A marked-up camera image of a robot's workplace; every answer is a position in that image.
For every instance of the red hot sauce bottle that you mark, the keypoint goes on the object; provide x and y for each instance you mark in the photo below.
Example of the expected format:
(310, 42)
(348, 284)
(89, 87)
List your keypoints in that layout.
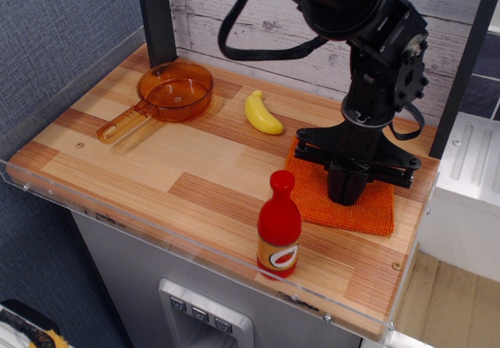
(279, 228)

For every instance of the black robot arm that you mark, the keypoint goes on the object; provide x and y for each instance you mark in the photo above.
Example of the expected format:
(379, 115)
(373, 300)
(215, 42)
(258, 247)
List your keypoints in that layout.
(388, 39)

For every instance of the dark right frame post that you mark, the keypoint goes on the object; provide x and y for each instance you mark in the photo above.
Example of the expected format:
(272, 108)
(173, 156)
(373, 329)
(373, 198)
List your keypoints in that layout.
(482, 20)

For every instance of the yellow toy banana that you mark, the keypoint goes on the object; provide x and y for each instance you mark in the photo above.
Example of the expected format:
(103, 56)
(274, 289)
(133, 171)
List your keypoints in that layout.
(259, 117)

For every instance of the white toy sink unit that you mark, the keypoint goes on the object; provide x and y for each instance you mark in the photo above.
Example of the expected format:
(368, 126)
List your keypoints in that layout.
(461, 223)

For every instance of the orange transparent toy pan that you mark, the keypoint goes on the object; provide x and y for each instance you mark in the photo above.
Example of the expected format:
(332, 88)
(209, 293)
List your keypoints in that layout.
(168, 92)

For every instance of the grey dispenser panel with buttons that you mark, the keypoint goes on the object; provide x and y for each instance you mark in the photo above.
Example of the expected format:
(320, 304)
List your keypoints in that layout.
(203, 316)

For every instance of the grey toy fridge cabinet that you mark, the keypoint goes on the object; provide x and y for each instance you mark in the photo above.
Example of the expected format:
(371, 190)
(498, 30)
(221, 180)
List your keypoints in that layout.
(132, 269)

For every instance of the orange cloth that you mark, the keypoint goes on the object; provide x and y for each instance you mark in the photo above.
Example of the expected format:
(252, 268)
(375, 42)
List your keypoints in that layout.
(372, 213)

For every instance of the dark left frame post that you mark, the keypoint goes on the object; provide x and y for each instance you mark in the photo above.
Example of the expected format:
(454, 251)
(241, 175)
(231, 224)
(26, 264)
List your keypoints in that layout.
(159, 31)

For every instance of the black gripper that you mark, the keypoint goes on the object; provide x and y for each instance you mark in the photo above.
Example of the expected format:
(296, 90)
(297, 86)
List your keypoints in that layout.
(365, 155)

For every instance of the dark frame post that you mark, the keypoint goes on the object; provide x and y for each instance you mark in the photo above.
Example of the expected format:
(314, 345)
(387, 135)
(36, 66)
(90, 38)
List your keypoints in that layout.
(159, 31)
(482, 20)

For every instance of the yellow object bottom left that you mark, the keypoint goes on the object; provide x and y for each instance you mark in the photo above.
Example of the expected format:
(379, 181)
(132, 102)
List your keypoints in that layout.
(58, 340)

